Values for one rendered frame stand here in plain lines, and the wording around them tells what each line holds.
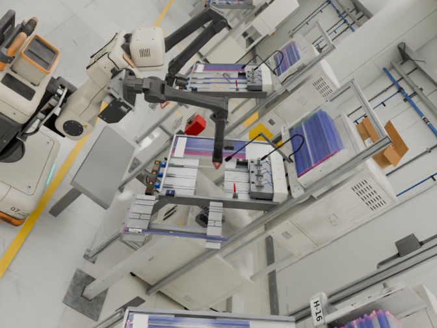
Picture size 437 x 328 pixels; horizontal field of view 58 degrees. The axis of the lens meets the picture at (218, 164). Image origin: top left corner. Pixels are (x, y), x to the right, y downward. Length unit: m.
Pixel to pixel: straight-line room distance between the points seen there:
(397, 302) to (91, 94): 1.64
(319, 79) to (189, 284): 2.00
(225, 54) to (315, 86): 3.47
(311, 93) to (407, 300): 2.32
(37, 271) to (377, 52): 4.51
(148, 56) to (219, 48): 4.93
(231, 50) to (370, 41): 2.41
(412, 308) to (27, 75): 1.91
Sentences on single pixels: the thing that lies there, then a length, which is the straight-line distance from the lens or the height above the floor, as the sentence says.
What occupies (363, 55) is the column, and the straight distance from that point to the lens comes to 5.44.
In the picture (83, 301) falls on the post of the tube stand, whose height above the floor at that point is 0.01.
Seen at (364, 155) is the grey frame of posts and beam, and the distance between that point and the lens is 2.16.
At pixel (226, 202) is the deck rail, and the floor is 0.98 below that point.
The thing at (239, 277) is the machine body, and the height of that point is 0.59.
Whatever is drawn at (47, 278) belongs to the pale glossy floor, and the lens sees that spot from 2.57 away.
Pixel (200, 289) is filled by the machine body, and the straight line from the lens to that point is 2.91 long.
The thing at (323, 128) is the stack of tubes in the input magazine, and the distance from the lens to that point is 2.44.
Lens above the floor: 2.04
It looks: 25 degrees down
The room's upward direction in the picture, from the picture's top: 53 degrees clockwise
